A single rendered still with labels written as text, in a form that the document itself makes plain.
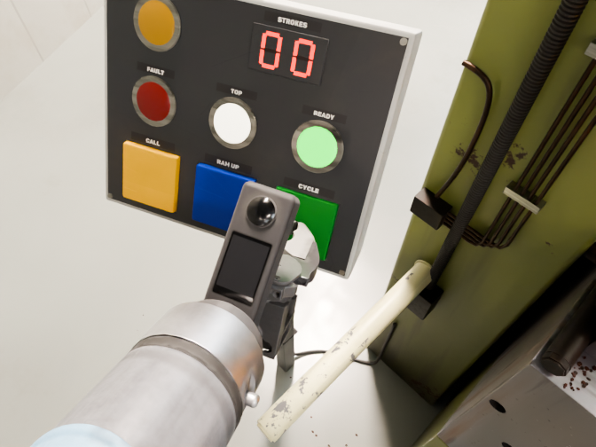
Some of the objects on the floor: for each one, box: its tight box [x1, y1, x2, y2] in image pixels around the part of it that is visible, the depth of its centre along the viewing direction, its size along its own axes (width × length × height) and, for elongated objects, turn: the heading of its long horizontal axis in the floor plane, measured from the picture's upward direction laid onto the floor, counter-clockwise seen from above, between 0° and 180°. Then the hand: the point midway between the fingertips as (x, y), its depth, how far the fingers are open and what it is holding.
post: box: [277, 321, 294, 372], centre depth 102 cm, size 4×4×108 cm
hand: (298, 223), depth 53 cm, fingers closed
